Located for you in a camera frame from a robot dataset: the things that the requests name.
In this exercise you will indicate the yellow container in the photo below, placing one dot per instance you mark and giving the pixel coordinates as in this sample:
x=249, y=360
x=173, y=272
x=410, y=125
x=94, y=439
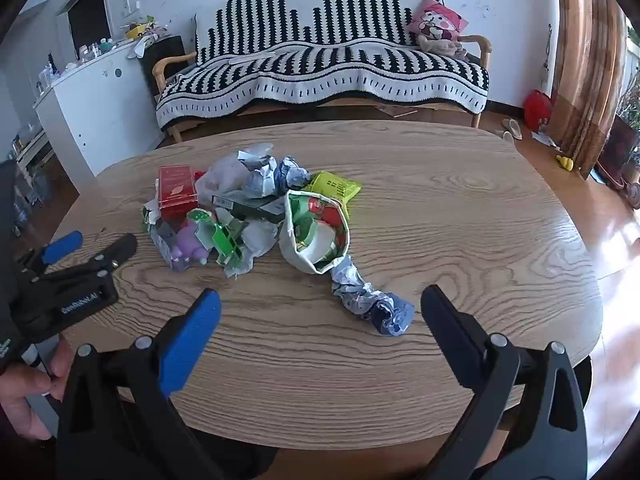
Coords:
x=136, y=31

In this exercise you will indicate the brown striped curtain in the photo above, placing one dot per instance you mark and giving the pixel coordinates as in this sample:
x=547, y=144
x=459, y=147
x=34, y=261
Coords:
x=585, y=60

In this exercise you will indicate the green plastic toy frame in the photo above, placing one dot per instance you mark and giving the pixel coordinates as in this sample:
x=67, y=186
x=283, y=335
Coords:
x=227, y=240

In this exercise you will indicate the clear plastic bag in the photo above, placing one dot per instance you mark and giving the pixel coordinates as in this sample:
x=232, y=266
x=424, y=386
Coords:
x=225, y=172

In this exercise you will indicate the silver foil wrapper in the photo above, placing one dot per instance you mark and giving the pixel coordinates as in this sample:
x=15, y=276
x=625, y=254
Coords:
x=257, y=180

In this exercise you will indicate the black and white patterned blanket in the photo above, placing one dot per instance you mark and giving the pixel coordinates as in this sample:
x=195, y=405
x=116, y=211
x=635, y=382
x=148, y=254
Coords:
x=325, y=65

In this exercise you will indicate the small blue wrapper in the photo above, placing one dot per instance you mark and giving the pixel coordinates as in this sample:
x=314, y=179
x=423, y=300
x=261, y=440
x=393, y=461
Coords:
x=292, y=172

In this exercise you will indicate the person's left hand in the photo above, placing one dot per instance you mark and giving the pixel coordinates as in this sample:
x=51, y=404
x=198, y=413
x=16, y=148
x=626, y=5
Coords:
x=20, y=400

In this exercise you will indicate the white cabinet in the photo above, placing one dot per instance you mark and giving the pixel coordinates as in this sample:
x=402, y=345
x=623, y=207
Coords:
x=100, y=105

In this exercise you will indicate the flat brown cardboard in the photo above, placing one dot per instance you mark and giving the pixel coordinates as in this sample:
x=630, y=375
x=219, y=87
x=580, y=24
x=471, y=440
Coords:
x=395, y=109

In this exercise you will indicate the pink toy pig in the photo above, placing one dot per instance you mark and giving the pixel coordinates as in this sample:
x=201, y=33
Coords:
x=189, y=245

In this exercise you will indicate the beige plush toy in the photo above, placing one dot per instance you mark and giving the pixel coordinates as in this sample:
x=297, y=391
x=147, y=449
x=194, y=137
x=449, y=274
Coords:
x=442, y=46

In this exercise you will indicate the metal storage rack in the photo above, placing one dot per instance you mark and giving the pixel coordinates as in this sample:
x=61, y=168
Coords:
x=30, y=170

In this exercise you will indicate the blue foil wrapper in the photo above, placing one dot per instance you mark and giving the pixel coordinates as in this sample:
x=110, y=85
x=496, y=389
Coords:
x=365, y=300

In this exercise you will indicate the yellow-green snack packet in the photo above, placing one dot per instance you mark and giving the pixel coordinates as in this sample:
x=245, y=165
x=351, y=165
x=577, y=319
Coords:
x=332, y=185

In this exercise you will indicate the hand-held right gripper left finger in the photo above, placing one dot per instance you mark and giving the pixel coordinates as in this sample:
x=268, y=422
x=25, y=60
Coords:
x=192, y=340

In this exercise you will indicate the yellow toy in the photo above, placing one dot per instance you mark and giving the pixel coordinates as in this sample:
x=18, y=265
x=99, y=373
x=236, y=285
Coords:
x=565, y=162

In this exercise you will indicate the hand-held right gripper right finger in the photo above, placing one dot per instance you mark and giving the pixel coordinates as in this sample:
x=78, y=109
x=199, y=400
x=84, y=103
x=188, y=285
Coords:
x=450, y=332

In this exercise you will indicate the white tissue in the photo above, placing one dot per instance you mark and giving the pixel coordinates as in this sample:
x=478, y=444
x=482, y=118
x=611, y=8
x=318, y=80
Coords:
x=260, y=240

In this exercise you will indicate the white paper sheet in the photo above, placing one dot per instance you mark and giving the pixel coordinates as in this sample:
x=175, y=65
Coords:
x=544, y=139

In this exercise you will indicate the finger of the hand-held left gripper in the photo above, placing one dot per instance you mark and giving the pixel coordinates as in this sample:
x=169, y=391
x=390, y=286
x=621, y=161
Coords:
x=62, y=246
x=117, y=250

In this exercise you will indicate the cluster of small bottles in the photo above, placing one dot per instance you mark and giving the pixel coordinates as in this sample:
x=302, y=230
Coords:
x=92, y=50

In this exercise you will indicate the green and red snack bag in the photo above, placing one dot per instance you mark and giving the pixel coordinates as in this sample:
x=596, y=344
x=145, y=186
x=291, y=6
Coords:
x=300, y=255

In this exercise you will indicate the dark green box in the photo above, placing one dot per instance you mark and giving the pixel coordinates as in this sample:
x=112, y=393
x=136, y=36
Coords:
x=250, y=206

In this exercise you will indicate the wooden sofa frame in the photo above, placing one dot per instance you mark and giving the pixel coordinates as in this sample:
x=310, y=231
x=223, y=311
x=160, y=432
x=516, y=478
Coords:
x=170, y=62

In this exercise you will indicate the red cardboard box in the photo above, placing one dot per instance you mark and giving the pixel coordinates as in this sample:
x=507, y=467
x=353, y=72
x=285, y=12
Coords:
x=175, y=185

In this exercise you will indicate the black side cabinet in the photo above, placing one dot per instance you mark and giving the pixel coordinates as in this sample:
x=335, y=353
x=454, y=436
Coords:
x=162, y=62

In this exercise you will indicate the pink cartoon pillow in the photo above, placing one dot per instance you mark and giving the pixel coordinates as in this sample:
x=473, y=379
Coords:
x=437, y=17

